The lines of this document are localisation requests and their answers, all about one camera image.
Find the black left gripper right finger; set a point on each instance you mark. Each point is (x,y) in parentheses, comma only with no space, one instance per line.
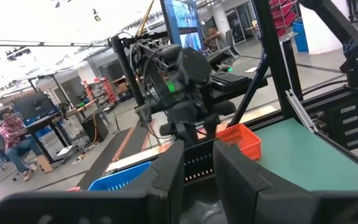
(275,208)

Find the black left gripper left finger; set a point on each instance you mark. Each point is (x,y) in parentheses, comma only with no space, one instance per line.
(104,208)

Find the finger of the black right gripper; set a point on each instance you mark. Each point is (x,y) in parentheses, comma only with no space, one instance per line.
(211,130)
(189,139)

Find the black plastic basket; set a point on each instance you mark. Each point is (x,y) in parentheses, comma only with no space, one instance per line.
(197,150)

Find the orange plastic basket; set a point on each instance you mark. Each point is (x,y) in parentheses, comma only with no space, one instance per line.
(238,137)
(73,188)

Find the blue plastic basket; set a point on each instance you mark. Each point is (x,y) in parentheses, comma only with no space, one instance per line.
(126,177)

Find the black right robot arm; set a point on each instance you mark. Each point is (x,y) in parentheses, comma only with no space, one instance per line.
(328,18)

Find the black keyboard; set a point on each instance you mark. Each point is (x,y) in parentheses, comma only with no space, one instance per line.
(228,81)

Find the green table mat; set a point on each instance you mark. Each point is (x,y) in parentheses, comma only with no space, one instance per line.
(306,155)

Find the person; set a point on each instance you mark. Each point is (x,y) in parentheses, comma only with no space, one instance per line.
(216,39)
(11,133)

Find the cardboard box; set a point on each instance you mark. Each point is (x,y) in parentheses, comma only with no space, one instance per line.
(44,163)

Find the grey office chair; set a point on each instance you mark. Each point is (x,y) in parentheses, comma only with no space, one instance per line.
(232,40)

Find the black speaker box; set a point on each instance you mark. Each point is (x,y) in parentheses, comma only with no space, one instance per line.
(95,127)

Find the red storage rack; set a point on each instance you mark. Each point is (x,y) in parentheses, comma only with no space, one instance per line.
(107,90)

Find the large blue display screen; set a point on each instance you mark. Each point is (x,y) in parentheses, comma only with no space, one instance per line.
(182,18)

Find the black computer monitor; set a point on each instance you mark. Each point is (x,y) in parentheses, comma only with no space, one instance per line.
(34,105)

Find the blue bin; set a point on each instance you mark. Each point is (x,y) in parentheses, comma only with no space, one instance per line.
(300,37)

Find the red bin rack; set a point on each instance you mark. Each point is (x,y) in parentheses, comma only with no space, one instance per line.
(287,18)

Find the black aluminium table frame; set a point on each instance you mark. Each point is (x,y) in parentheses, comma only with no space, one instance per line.
(272,62)

